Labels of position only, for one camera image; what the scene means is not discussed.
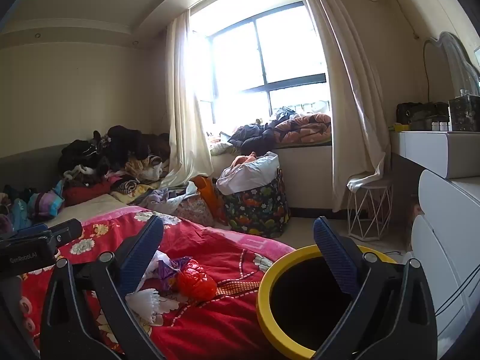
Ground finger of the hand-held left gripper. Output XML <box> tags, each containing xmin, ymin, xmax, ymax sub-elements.
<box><xmin>15</xmin><ymin>223</ymin><xmax>49</xmax><ymax>238</ymax></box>
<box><xmin>46</xmin><ymin>218</ymin><xmax>83</xmax><ymax>249</ymax></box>

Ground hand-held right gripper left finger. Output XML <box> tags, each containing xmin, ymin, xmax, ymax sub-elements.
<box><xmin>39</xmin><ymin>214</ymin><xmax>166</xmax><ymax>360</ymax></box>

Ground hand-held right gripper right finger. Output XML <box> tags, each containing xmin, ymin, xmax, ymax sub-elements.
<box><xmin>312</xmin><ymin>215</ymin><xmax>439</xmax><ymax>360</ymax></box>

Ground purple wrapper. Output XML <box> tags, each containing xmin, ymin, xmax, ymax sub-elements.
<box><xmin>157</xmin><ymin>257</ymin><xmax>192</xmax><ymax>295</ymax></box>

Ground white foam net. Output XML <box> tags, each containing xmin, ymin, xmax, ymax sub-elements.
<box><xmin>125</xmin><ymin>250</ymin><xmax>173</xmax><ymax>327</ymax></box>

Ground red plastic bag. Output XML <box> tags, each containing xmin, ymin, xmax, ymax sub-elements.
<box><xmin>176</xmin><ymin>258</ymin><xmax>218</xmax><ymax>301</ymax></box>

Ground yellow-rimmed black trash bin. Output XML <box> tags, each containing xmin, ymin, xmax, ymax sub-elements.
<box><xmin>256</xmin><ymin>244</ymin><xmax>398</xmax><ymax>360</ymax></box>

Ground teal clothes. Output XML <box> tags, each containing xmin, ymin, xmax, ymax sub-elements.
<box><xmin>0</xmin><ymin>184</ymin><xmax>32</xmax><ymax>233</ymax></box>

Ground striped purple blue cloth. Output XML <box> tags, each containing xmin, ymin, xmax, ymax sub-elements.
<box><xmin>27</xmin><ymin>181</ymin><xmax>66</xmax><ymax>221</ymax></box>

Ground bed with beige sheet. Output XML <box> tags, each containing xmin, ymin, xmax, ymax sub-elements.
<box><xmin>45</xmin><ymin>193</ymin><xmax>130</xmax><ymax>233</ymax></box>

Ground red cloth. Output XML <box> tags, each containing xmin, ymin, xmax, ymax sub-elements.
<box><xmin>62</xmin><ymin>181</ymin><xmax>113</xmax><ymax>208</ymax></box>

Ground grey padded headboard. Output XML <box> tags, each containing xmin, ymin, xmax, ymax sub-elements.
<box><xmin>0</xmin><ymin>143</ymin><xmax>76</xmax><ymax>196</ymax></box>

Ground white lilac clothes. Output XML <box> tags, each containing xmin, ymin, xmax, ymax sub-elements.
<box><xmin>144</xmin><ymin>181</ymin><xmax>199</xmax><ymax>214</ymax></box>

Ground yellow brown patterned cloth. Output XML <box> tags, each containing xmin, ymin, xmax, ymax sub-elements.
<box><xmin>109</xmin><ymin>176</ymin><xmax>154</xmax><ymax>205</ymax></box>

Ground pink floral bag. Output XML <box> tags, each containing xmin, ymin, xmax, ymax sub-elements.
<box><xmin>174</xmin><ymin>193</ymin><xmax>216</xmax><ymax>227</ymax></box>

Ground orange white fluffy cloth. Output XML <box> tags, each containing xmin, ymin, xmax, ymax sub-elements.
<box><xmin>125</xmin><ymin>154</ymin><xmax>164</xmax><ymax>181</ymax></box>

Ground orange bag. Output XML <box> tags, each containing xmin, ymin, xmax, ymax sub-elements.
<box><xmin>191</xmin><ymin>175</ymin><xmax>226</xmax><ymax>226</ymax></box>

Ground dinosaur print laundry bag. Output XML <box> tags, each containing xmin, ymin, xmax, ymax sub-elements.
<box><xmin>221</xmin><ymin>169</ymin><xmax>291</xmax><ymax>239</ymax></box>

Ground red floral blanket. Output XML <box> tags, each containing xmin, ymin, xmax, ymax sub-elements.
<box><xmin>20</xmin><ymin>207</ymin><xmax>297</xmax><ymax>360</ymax></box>

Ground pile of dark clothes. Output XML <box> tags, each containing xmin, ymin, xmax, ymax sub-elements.
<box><xmin>58</xmin><ymin>125</ymin><xmax>171</xmax><ymax>181</ymax></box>

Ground white plastic bag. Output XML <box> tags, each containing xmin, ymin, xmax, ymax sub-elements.
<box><xmin>217</xmin><ymin>152</ymin><xmax>281</xmax><ymax>196</ymax></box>

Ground white rounded drawer cabinet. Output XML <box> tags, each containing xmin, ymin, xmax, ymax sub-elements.
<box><xmin>410</xmin><ymin>169</ymin><xmax>480</xmax><ymax>349</ymax></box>

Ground orange patterned quilt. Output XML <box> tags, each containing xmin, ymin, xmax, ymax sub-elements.
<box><xmin>270</xmin><ymin>112</ymin><xmax>332</xmax><ymax>145</ymax></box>

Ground orange pink cloth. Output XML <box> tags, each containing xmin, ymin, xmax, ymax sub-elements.
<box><xmin>229</xmin><ymin>152</ymin><xmax>269</xmax><ymax>169</ymax></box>

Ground white vanity desk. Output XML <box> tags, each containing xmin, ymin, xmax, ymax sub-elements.
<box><xmin>389</xmin><ymin>130</ymin><xmax>480</xmax><ymax>180</ymax></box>

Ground sheer cream curtain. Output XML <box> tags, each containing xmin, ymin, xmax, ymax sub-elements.
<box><xmin>165</xmin><ymin>9</ymin><xmax>214</xmax><ymax>188</ymax></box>

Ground dark jacket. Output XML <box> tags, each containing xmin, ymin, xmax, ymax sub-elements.
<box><xmin>228</xmin><ymin>122</ymin><xmax>278</xmax><ymax>149</ymax></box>

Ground thick cream curtain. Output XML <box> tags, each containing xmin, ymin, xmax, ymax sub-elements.
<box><xmin>292</xmin><ymin>0</ymin><xmax>392</xmax><ymax>212</ymax></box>

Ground dark bag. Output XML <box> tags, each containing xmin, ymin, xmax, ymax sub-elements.
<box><xmin>397</xmin><ymin>102</ymin><xmax>451</xmax><ymax>130</ymax></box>

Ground clear organiser box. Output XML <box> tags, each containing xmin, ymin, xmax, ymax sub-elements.
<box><xmin>448</xmin><ymin>95</ymin><xmax>480</xmax><ymax>132</ymax></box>

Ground white wire stool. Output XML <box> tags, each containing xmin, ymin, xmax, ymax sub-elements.
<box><xmin>347</xmin><ymin>178</ymin><xmax>394</xmax><ymax>241</ymax></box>

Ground wavy frame mirror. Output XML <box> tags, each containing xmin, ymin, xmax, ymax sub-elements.
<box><xmin>424</xmin><ymin>31</ymin><xmax>480</xmax><ymax>98</ymax></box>

